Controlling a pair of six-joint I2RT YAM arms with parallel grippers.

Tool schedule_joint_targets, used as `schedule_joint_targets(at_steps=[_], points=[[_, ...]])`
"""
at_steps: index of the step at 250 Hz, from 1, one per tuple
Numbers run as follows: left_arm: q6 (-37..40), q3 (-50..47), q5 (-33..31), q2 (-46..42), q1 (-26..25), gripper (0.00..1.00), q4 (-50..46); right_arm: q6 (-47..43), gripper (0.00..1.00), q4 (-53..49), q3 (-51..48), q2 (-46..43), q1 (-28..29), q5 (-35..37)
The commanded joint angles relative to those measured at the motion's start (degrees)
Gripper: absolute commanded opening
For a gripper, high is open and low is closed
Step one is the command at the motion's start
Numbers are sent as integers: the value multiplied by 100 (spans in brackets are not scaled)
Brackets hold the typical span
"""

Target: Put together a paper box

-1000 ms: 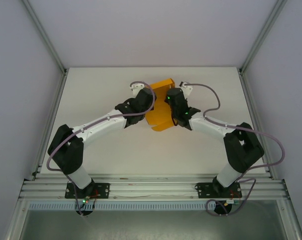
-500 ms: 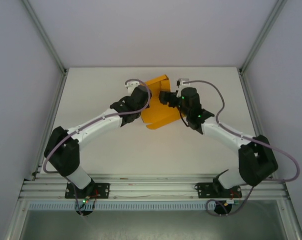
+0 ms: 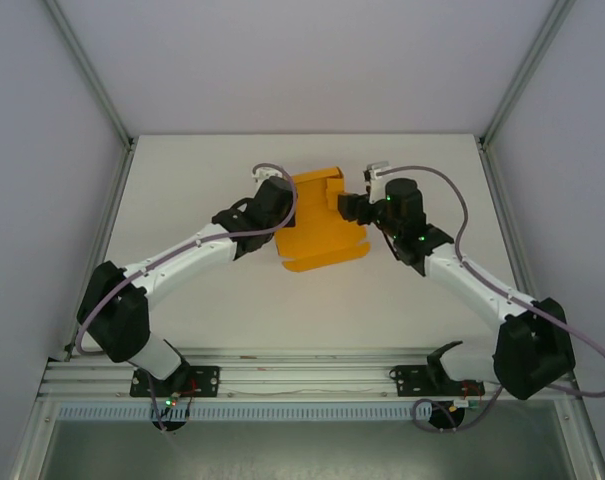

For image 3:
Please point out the orange paper box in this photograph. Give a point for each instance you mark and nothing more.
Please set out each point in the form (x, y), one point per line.
(322, 240)

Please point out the small circuit board green light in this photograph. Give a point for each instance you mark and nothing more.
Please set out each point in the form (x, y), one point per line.
(171, 401)

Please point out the aluminium mounting rail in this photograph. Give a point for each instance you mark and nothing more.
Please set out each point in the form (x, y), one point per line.
(307, 370)

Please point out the black base plate of left arm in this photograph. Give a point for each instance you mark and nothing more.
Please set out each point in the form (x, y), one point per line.
(207, 380)

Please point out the grey metal panel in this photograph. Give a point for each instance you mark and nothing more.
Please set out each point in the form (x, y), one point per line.
(307, 450)

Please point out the black base plate of right arm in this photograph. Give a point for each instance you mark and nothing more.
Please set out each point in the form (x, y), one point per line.
(407, 380)

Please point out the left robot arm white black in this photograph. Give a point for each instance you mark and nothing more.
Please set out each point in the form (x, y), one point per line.
(182, 255)

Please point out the small connector board yellow plug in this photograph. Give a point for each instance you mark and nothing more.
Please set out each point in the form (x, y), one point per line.
(462, 404)

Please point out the aluminium table side rail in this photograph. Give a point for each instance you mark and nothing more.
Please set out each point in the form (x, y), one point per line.
(500, 200)
(113, 200)

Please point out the aluminium frame post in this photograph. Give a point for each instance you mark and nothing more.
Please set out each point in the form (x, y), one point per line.
(92, 75)
(523, 75)

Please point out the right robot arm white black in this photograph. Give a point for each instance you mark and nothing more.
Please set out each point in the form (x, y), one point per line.
(472, 285)

